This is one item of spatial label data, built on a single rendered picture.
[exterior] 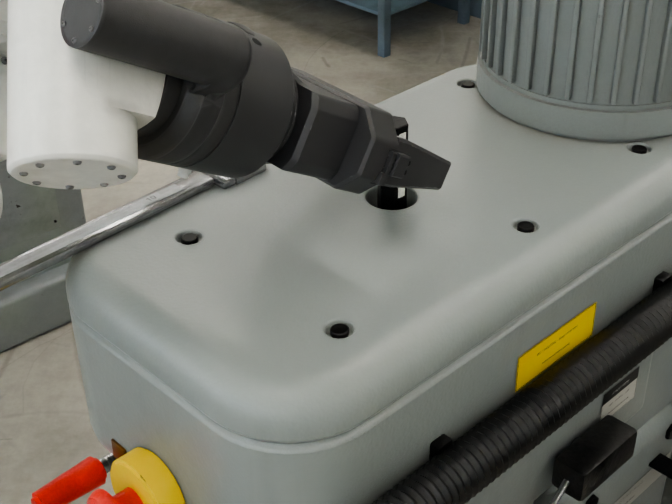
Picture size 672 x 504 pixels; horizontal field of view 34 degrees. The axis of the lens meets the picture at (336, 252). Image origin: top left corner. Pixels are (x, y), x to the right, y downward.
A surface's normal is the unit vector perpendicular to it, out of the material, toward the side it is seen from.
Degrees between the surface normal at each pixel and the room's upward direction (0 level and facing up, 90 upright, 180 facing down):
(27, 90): 55
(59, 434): 0
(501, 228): 0
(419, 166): 90
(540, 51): 90
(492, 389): 90
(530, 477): 90
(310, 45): 0
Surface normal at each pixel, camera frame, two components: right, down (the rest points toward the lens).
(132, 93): 0.74, -0.16
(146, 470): 0.21, -0.67
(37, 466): -0.01, -0.84
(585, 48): -0.35, 0.52
